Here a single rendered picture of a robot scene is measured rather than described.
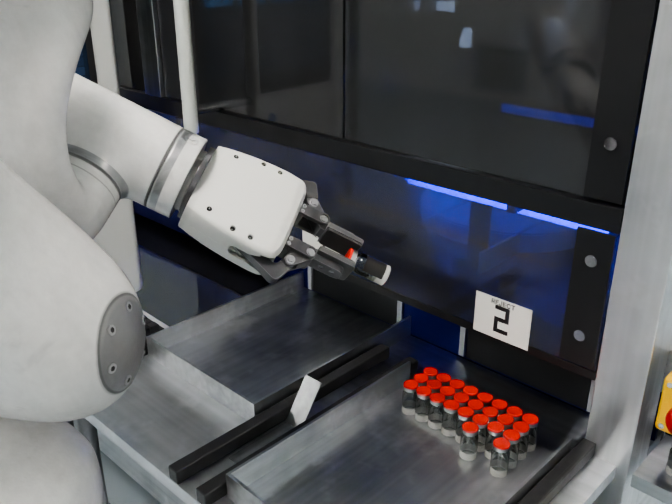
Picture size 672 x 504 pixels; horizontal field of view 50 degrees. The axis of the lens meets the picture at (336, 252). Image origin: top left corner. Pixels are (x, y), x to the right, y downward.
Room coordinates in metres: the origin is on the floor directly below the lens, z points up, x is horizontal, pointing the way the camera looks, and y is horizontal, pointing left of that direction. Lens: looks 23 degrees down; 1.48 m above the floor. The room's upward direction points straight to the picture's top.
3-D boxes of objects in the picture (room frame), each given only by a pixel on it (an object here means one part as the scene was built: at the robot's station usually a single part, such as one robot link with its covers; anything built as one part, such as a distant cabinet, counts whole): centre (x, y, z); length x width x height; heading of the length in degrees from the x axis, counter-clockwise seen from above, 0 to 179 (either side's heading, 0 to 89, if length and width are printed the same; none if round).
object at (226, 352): (1.01, 0.09, 0.90); 0.34 x 0.26 x 0.04; 136
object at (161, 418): (0.84, 0.01, 0.87); 0.70 x 0.48 x 0.02; 46
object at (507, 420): (0.79, -0.18, 0.90); 0.18 x 0.02 x 0.05; 46
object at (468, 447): (0.73, -0.17, 0.90); 0.02 x 0.02 x 0.05
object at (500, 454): (0.70, -0.20, 0.90); 0.02 x 0.02 x 0.05
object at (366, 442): (0.69, -0.08, 0.90); 0.34 x 0.26 x 0.04; 136
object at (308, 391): (0.77, 0.08, 0.91); 0.14 x 0.03 x 0.06; 137
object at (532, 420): (0.81, -0.19, 0.90); 0.18 x 0.02 x 0.05; 46
